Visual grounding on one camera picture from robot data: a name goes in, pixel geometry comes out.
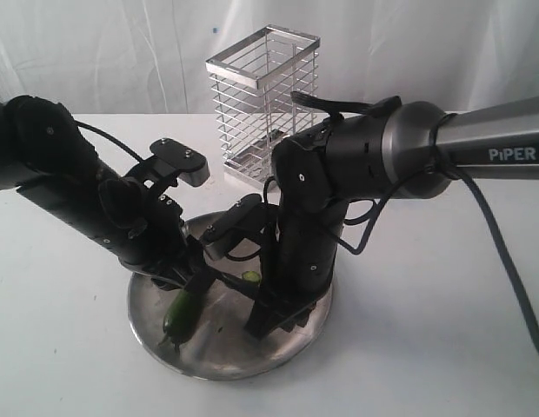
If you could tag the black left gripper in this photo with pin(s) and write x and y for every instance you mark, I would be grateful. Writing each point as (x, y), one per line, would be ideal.
(153, 241)

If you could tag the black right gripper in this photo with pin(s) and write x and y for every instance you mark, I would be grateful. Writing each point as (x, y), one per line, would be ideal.
(294, 278)

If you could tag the green cucumber piece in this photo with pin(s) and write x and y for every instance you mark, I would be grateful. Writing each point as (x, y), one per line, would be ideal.
(181, 318)

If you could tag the black knife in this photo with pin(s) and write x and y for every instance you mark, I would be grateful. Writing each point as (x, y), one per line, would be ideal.
(246, 288)

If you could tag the green cucumber slice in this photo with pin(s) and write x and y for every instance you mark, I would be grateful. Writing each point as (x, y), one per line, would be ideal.
(251, 277)

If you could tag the metal wire utensil holder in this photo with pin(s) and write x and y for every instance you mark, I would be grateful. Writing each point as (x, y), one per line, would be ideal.
(251, 83)

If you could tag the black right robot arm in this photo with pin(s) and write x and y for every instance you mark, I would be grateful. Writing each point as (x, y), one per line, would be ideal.
(345, 169)

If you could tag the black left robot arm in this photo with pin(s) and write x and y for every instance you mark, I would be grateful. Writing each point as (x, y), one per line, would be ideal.
(45, 158)

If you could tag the round steel plate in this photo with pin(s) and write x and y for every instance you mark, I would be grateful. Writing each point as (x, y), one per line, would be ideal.
(215, 343)

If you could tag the white backdrop curtain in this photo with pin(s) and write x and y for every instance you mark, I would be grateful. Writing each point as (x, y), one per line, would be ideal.
(149, 56)

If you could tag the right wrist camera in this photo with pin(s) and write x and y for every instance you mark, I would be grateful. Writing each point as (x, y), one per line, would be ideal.
(246, 219)

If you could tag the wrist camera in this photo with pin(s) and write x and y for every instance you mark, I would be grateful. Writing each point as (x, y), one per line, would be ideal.
(246, 219)
(171, 161)

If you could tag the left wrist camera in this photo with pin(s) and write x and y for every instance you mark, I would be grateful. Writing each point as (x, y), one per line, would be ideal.
(171, 161)

